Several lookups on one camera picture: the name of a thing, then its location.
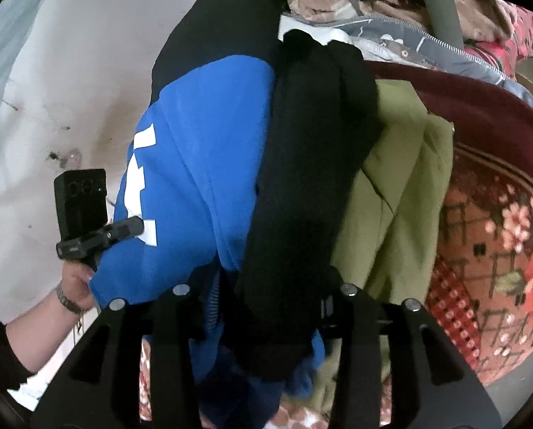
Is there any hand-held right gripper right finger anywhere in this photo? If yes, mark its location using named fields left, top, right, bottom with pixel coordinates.
left=320, top=270, right=504, bottom=429

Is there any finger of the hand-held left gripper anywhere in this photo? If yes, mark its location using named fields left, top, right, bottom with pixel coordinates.
left=55, top=215, right=145, bottom=259

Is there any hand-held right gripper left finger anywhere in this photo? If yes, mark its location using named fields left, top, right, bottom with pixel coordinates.
left=29, top=277, right=207, bottom=429

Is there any black and blue hoodie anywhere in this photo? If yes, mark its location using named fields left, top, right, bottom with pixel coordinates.
left=90, top=0, right=383, bottom=429

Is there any person's left forearm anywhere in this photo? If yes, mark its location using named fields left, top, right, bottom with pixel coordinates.
left=0, top=292, right=88, bottom=391

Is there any person's left hand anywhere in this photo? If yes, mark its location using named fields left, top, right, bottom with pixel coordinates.
left=56, top=259, right=101, bottom=319

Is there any olive green garment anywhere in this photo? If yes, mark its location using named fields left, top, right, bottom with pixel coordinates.
left=311, top=78, right=455, bottom=425

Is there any red patterned floral blanket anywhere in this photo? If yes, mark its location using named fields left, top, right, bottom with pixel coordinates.
left=139, top=143, right=533, bottom=429

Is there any pale blue mosquito net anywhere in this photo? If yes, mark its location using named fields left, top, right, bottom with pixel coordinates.
left=0, top=0, right=57, bottom=157

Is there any maroon blanket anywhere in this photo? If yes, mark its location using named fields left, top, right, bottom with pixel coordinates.
left=365, top=60, right=533, bottom=215

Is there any beige floral blanket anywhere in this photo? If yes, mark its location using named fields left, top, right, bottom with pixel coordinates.
left=284, top=0, right=513, bottom=43

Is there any grey metal pole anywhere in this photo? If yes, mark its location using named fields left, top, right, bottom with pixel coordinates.
left=410, top=0, right=466, bottom=48

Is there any pink red cloth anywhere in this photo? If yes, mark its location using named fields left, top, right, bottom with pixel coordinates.
left=465, top=4, right=533, bottom=72

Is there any metal wrist bracelet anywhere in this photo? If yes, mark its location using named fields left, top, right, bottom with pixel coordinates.
left=54, top=283, right=87, bottom=316

